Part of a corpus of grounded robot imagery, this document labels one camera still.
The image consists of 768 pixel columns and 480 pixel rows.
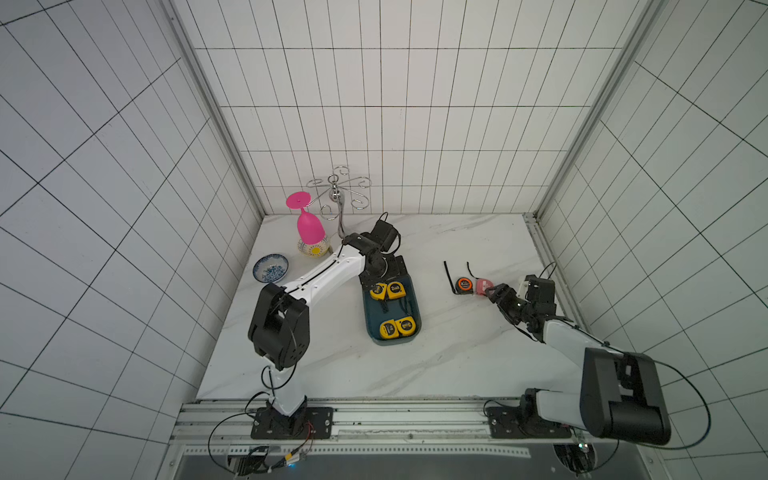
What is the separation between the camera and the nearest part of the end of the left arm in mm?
639

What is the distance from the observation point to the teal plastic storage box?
0.87m

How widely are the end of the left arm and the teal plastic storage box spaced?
145 mm
